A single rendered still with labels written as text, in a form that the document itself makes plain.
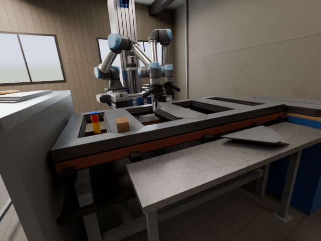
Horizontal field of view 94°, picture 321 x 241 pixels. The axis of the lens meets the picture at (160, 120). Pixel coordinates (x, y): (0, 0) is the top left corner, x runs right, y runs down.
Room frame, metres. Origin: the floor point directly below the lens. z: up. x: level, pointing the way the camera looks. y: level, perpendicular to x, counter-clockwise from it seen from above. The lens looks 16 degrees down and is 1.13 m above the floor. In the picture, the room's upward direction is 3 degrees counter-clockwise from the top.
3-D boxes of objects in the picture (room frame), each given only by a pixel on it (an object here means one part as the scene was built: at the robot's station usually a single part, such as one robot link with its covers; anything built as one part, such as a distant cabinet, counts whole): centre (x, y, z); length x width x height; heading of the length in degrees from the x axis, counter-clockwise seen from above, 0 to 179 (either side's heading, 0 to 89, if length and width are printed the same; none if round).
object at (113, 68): (1.74, 0.49, 1.20); 0.13 x 0.12 x 0.14; 137
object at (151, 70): (1.13, 0.02, 1.17); 0.09 x 0.08 x 0.11; 47
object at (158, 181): (0.71, -0.43, 0.73); 1.20 x 0.26 x 0.03; 113
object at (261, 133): (0.77, -0.57, 0.77); 0.45 x 0.20 x 0.04; 113
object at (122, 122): (0.78, 0.21, 0.89); 0.12 x 0.06 x 0.05; 18
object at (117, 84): (1.74, 0.48, 1.09); 0.15 x 0.15 x 0.10
